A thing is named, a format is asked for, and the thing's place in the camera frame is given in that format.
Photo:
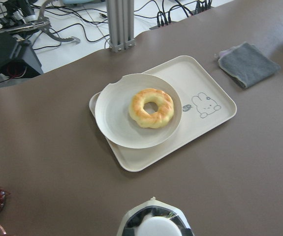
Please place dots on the aluminium frame post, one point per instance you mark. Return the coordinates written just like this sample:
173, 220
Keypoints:
120, 15

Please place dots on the glazed ring donut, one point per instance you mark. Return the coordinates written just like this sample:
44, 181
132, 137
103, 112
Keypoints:
151, 108

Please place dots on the black 3D printed device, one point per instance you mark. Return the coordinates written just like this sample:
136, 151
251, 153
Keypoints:
17, 58

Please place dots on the white round plate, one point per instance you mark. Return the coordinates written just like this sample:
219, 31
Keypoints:
114, 121

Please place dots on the cream rabbit serving tray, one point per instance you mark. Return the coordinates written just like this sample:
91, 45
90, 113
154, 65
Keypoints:
205, 105

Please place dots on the folded grey cloth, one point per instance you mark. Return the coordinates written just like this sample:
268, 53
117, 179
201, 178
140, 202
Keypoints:
246, 65

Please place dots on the green handled reacher grabber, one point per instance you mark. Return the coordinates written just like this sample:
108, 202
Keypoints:
20, 17

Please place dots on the tea bottle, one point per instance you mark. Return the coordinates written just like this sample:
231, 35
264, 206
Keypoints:
154, 218

